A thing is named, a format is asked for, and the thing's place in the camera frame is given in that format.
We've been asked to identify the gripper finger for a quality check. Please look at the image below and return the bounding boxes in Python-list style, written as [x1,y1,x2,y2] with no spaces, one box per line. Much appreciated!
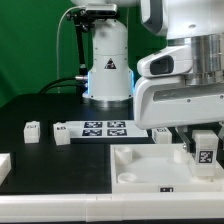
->
[175,126,193,154]
[218,122,224,142]

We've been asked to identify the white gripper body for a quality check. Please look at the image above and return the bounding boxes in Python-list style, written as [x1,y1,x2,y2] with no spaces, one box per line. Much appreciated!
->
[134,76,224,130]

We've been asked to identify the white square tabletop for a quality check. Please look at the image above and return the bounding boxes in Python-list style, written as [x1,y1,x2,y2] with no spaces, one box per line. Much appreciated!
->
[110,144,224,193]

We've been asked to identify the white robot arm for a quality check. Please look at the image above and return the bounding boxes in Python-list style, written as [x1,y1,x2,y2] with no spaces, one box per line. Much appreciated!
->
[71,0,224,130]

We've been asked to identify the white marker sheet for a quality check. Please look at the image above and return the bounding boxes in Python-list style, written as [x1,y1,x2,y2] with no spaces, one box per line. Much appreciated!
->
[66,120,148,138]

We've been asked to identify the white front fence bar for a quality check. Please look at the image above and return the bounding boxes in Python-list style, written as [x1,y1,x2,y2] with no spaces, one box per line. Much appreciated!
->
[0,192,224,223]

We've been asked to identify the white left fence piece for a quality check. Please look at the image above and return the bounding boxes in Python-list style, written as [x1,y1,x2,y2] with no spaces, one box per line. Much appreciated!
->
[0,153,11,185]

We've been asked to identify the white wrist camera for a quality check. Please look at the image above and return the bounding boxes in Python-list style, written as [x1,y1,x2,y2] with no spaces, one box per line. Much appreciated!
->
[137,45,193,79]

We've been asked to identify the black base cables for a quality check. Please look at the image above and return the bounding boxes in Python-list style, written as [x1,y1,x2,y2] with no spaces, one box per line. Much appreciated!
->
[38,75,89,95]

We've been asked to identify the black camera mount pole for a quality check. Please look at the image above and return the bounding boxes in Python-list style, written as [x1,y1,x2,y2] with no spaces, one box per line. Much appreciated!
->
[66,9,94,75]

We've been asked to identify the grey background camera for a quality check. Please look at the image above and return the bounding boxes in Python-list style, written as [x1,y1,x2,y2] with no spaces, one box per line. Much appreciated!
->
[85,4,117,16]

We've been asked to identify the grey cable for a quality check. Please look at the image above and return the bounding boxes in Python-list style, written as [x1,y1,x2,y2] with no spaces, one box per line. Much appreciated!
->
[55,5,84,94]

